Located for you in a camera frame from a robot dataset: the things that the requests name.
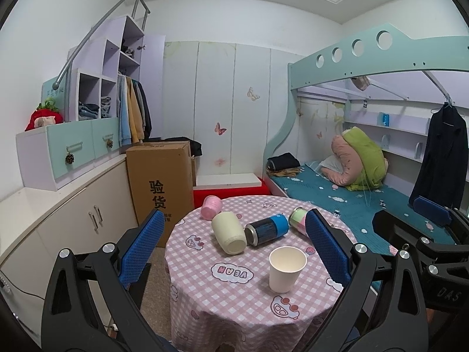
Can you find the grey metal handrail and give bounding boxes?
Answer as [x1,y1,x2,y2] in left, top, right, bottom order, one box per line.
[52,0,151,91]

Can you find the blue and black cup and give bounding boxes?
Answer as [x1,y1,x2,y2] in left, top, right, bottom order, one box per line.
[244,214,290,246]

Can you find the teal printed mattress sheet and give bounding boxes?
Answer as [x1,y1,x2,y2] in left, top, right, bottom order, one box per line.
[269,159,457,261]

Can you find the red box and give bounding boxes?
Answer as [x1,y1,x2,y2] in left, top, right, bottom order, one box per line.
[193,178,272,209]

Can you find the strawberry plush toy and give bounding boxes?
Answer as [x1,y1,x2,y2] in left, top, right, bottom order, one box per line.
[25,97,65,132]

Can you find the folded black clothes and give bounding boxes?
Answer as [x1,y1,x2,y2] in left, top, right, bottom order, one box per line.
[267,153,302,171]

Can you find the yellow jacket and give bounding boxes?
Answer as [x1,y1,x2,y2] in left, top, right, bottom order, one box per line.
[126,77,146,144]

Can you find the black coat on hanger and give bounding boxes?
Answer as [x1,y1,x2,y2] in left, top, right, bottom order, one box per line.
[408,102,469,210]

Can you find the black cable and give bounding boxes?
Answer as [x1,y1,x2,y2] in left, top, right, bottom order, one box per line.
[0,280,55,298]

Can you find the folded tan cloth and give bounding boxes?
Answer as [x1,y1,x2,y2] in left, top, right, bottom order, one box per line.
[267,167,305,179]

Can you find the lilac wall shelves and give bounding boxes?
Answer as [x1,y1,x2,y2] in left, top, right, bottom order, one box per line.
[344,109,432,163]

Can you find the light blue shirt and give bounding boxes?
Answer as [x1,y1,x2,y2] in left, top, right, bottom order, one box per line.
[117,74,132,146]

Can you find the tall cardboard box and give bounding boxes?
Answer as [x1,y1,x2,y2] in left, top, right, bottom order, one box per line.
[125,138,195,248]

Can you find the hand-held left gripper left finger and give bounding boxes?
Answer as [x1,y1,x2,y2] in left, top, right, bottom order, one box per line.
[41,209,173,352]

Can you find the cream cup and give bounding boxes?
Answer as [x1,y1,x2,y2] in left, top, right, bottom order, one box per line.
[211,211,247,255]

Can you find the white pillow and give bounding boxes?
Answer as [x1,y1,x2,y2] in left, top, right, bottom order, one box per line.
[318,154,342,177]

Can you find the teal drawer cabinet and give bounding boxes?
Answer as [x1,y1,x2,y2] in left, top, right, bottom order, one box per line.
[15,117,122,191]

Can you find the white low cabinet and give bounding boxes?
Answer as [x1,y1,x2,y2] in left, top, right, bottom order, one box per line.
[0,153,142,340]

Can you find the pink pillow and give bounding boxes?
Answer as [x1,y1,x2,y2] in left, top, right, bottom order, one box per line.
[332,135,367,187]

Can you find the white board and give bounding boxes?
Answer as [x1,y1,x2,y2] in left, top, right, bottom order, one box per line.
[196,173,261,187]

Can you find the round table pink checked tablecloth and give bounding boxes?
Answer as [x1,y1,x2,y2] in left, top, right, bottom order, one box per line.
[164,195,361,352]

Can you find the white paper cup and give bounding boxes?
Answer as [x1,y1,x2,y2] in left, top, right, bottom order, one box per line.
[269,246,307,294]

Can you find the lilac stair cabinet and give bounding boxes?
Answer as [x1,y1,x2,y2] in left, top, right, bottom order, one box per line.
[69,15,166,122]

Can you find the white wardrobe butterfly stickers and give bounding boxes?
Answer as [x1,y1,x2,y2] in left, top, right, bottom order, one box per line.
[163,40,305,177]

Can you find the teal bunk bed frame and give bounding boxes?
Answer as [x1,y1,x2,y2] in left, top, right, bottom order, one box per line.
[263,22,469,199]

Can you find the dark hanging clothes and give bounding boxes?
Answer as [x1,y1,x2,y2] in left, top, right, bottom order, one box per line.
[137,80,153,141]

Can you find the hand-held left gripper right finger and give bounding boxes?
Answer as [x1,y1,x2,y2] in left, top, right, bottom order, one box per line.
[293,208,442,352]

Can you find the green blanket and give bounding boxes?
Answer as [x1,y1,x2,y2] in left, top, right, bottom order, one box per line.
[342,126,390,192]

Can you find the green and pink cup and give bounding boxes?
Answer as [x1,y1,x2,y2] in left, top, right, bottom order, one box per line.
[288,207,312,235]

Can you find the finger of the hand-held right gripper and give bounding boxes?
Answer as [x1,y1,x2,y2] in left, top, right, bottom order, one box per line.
[372,210,445,280]
[410,195,469,234]

